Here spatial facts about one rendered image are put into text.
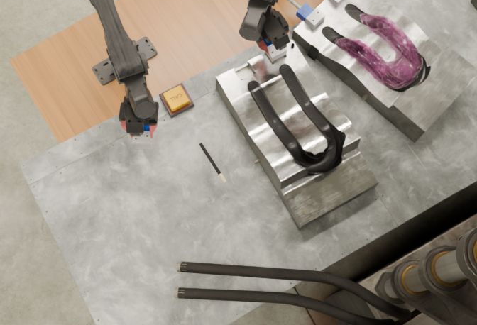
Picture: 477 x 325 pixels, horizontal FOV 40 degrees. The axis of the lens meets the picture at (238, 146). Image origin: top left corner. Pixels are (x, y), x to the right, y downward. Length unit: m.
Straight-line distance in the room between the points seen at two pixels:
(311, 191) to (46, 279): 1.30
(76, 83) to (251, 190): 0.63
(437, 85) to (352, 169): 0.35
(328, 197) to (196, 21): 0.70
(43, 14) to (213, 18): 1.20
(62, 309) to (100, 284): 0.85
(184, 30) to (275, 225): 0.68
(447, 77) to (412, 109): 0.15
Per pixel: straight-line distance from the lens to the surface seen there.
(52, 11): 3.16
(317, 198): 1.90
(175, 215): 1.94
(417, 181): 2.04
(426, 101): 2.00
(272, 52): 1.94
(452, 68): 2.06
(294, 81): 1.98
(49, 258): 2.81
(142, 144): 1.85
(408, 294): 1.72
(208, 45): 2.11
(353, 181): 1.93
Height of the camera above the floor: 2.70
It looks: 73 degrees down
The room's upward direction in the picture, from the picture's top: 4 degrees clockwise
